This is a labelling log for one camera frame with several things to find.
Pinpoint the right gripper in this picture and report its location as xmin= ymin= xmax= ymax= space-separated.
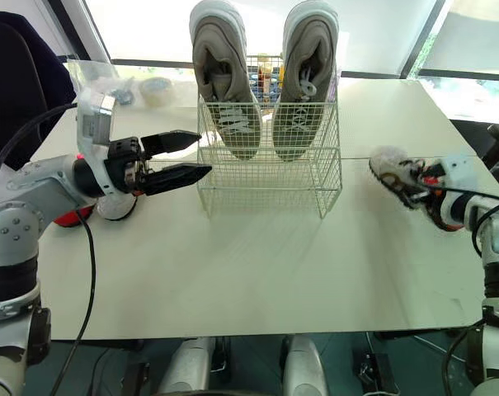
xmin=417 ymin=159 xmax=445 ymax=206

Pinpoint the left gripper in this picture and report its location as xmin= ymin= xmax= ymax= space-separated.
xmin=104 ymin=129 xmax=214 ymax=197

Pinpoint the small white shoe black sole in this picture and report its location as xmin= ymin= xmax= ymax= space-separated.
xmin=368 ymin=144 xmax=466 ymax=233

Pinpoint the large grey shoe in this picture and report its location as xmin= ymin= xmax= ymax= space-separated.
xmin=189 ymin=0 xmax=263 ymax=162
xmin=271 ymin=0 xmax=341 ymax=163

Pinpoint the roll of tape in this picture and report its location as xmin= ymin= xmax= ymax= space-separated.
xmin=139 ymin=77 xmax=177 ymax=110

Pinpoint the blue tube rack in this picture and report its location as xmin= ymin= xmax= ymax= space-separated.
xmin=246 ymin=72 xmax=286 ymax=105

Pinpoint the clear plastic bag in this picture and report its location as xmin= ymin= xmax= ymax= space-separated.
xmin=65 ymin=59 xmax=200 ymax=111

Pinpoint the red tube with pale cap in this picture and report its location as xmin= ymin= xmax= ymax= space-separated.
xmin=257 ymin=52 xmax=273 ymax=102

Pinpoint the black chair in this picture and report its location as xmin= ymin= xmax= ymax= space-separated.
xmin=0 ymin=7 xmax=78 ymax=172

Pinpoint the robot body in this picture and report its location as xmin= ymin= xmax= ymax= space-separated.
xmin=156 ymin=334 xmax=329 ymax=396

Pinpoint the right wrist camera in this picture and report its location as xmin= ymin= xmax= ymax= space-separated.
xmin=440 ymin=153 xmax=482 ymax=196

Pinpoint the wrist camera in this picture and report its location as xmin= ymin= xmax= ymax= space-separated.
xmin=74 ymin=87 xmax=118 ymax=195
xmin=440 ymin=153 xmax=482 ymax=196

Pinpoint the black cable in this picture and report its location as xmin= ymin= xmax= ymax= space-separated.
xmin=0 ymin=102 xmax=79 ymax=187
xmin=442 ymin=324 xmax=487 ymax=388
xmin=54 ymin=210 xmax=98 ymax=396
xmin=436 ymin=186 xmax=499 ymax=204

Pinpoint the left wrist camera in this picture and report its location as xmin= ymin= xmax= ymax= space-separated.
xmin=74 ymin=87 xmax=118 ymax=195

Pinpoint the white wire basket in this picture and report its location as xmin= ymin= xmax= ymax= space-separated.
xmin=195 ymin=52 xmax=344 ymax=219

